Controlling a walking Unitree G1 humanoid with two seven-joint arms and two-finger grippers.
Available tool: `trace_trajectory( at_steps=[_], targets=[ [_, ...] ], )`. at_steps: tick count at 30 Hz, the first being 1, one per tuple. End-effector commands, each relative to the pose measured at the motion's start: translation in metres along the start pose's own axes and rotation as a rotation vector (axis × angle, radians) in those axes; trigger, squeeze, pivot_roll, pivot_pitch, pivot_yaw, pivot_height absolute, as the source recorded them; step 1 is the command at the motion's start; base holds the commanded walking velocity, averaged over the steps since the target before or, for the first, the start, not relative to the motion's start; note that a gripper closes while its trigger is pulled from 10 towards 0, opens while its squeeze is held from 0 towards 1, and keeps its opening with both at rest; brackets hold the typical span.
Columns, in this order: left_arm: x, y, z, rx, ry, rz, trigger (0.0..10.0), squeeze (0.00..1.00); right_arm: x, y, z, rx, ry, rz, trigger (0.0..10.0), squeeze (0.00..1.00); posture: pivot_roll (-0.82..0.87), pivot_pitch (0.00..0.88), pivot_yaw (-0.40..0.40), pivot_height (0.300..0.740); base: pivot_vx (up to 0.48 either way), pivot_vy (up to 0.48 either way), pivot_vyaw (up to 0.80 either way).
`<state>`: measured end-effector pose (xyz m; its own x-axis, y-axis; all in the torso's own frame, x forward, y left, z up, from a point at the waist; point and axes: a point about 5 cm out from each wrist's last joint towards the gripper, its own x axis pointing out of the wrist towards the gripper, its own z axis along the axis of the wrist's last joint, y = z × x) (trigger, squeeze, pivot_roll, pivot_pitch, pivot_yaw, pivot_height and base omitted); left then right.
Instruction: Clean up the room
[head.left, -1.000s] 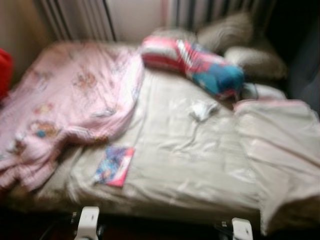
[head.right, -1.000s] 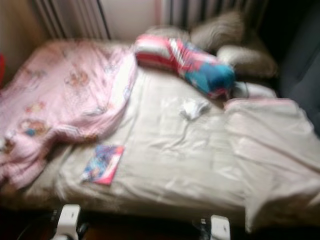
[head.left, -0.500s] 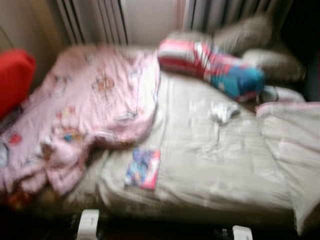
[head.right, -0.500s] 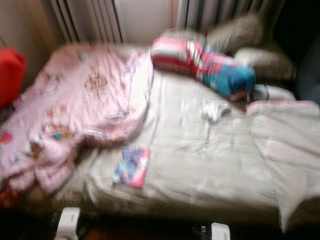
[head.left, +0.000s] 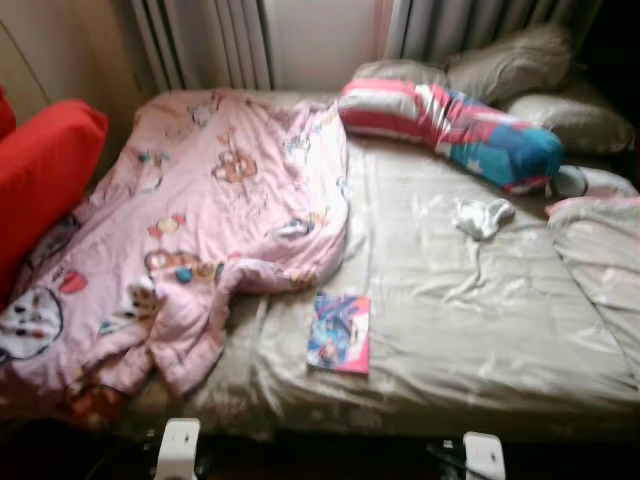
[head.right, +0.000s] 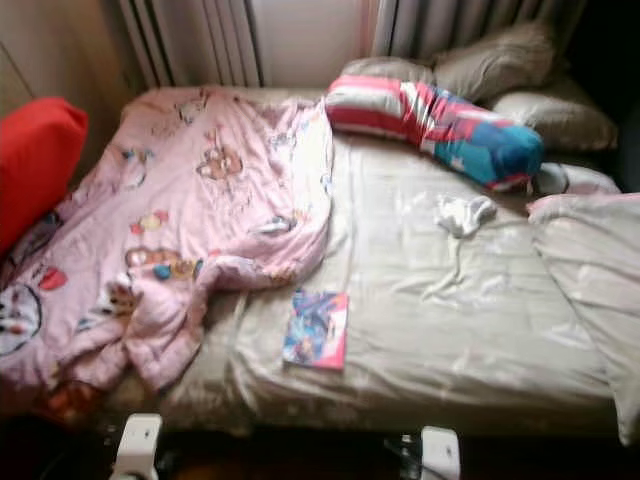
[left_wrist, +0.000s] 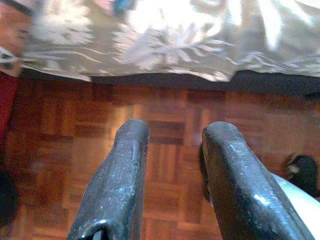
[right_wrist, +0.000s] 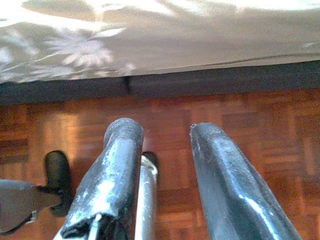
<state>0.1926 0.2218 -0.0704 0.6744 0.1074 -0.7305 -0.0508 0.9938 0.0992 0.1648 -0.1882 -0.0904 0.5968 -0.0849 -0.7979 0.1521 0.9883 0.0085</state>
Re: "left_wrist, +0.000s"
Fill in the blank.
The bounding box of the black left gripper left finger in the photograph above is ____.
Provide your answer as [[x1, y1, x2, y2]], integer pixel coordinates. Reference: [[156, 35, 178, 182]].
[[66, 118, 150, 240]]

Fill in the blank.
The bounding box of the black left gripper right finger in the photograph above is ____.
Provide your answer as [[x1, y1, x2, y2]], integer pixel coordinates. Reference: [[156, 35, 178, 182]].
[[201, 121, 315, 240]]

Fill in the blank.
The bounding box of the black robot right foot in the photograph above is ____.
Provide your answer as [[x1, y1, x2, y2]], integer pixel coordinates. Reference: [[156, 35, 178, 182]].
[[286, 154, 320, 198]]

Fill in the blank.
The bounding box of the dark bed base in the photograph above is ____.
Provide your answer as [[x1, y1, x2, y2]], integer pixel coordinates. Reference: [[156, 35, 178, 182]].
[[19, 67, 320, 97]]

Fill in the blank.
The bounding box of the red fabric sofa cushion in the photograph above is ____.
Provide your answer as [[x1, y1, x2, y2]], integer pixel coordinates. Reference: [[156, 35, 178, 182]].
[[0, 72, 18, 141]]

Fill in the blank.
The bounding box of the beige floral bed sheet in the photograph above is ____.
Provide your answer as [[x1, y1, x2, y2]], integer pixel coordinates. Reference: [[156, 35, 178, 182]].
[[0, 0, 320, 83]]

